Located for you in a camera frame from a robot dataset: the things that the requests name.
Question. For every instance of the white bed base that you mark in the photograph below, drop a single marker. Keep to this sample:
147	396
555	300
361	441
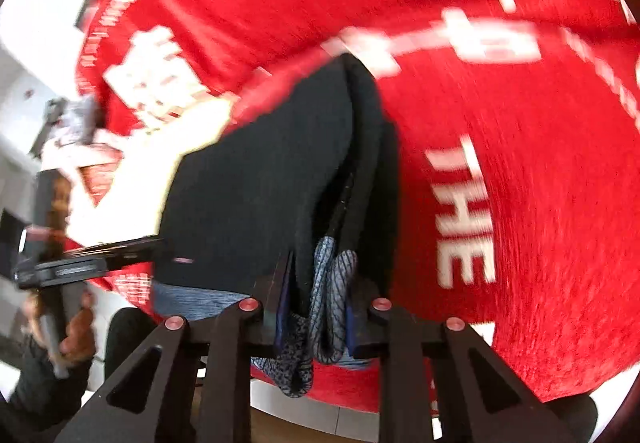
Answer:
320	405

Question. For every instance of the person's left hand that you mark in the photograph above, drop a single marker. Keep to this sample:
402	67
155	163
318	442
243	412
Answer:
80	335

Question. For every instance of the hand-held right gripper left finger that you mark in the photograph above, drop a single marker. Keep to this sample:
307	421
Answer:
281	323

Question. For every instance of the red printed blanket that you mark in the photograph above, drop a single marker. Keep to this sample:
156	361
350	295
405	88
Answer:
525	223

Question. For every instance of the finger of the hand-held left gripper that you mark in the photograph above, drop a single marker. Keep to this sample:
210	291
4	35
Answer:
90	263

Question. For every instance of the grey blurred object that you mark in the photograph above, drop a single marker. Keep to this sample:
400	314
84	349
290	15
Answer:
75	123

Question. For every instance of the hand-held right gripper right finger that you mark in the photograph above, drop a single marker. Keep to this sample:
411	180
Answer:
360	338

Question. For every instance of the black pants with grey lining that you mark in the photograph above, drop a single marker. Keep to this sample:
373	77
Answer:
260	173

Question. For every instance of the person's left forearm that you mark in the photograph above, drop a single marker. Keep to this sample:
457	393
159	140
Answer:
40	390

